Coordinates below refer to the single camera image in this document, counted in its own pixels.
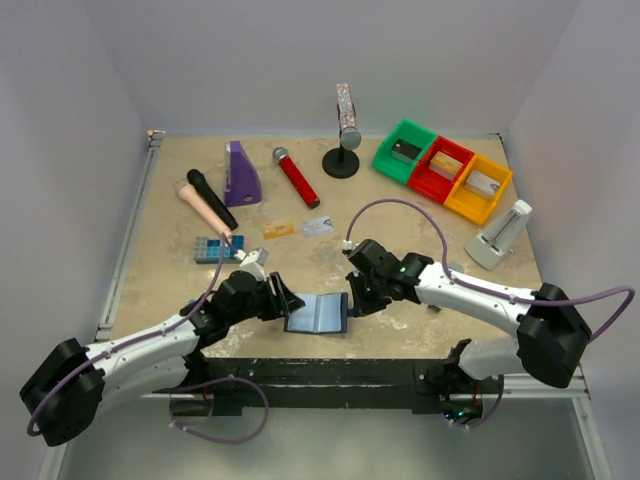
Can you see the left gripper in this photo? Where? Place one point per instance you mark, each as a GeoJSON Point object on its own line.
{"type": "Point", "coordinates": [275, 296]}

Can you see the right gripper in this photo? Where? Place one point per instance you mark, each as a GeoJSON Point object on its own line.
{"type": "Point", "coordinates": [362, 288]}

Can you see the blue leather card holder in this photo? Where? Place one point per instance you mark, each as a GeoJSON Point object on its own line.
{"type": "Point", "coordinates": [322, 314]}

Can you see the gold VIP card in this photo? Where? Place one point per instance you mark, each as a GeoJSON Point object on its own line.
{"type": "Point", "coordinates": [278, 229]}

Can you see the silver white credit card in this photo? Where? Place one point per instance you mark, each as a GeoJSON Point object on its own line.
{"type": "Point", "coordinates": [317, 226]}

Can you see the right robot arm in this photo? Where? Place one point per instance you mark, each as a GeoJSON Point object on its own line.
{"type": "Point", "coordinates": [544, 335]}

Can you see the dark card in green bin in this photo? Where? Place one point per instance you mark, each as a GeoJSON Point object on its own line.
{"type": "Point", "coordinates": [405, 152]}

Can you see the tan card in red bin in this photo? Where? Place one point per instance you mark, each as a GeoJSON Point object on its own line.
{"type": "Point", "coordinates": [445, 165]}

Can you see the white card in yellow bin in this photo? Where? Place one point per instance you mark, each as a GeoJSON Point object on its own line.
{"type": "Point", "coordinates": [482, 184]}

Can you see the blue grey brick block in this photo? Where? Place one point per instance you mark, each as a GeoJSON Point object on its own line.
{"type": "Point", "coordinates": [207, 250]}

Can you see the purple metronome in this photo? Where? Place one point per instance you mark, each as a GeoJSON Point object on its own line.
{"type": "Point", "coordinates": [242, 183]}

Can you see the red storage bin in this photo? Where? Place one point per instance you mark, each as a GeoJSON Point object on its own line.
{"type": "Point", "coordinates": [428, 183]}

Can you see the white grey metronome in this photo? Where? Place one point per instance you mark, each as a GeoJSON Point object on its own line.
{"type": "Point", "coordinates": [490, 246]}

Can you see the yellow storage bin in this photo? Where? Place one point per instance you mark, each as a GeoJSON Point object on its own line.
{"type": "Point", "coordinates": [469, 205]}

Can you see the black microphone stand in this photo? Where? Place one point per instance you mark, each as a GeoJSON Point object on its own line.
{"type": "Point", "coordinates": [340, 163]}

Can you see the pink microphone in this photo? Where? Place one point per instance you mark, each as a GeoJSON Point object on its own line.
{"type": "Point", "coordinates": [187, 193]}

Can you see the red microphone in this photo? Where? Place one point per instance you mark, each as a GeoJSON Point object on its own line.
{"type": "Point", "coordinates": [282, 158]}

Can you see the black microphone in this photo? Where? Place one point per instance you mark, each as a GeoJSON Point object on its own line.
{"type": "Point", "coordinates": [198, 180]}

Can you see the glitter microphone on stand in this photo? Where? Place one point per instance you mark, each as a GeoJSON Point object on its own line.
{"type": "Point", "coordinates": [349, 135]}

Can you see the green storage bin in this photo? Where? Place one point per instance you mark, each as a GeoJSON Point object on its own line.
{"type": "Point", "coordinates": [410, 132]}

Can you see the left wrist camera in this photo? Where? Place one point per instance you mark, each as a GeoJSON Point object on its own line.
{"type": "Point", "coordinates": [253, 262]}

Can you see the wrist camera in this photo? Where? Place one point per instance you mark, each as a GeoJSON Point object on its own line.
{"type": "Point", "coordinates": [348, 246]}
{"type": "Point", "coordinates": [253, 262]}

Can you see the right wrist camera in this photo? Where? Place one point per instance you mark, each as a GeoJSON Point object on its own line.
{"type": "Point", "coordinates": [348, 246]}

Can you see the aluminium left frame rail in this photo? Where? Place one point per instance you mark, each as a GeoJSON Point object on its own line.
{"type": "Point", "coordinates": [106, 319]}

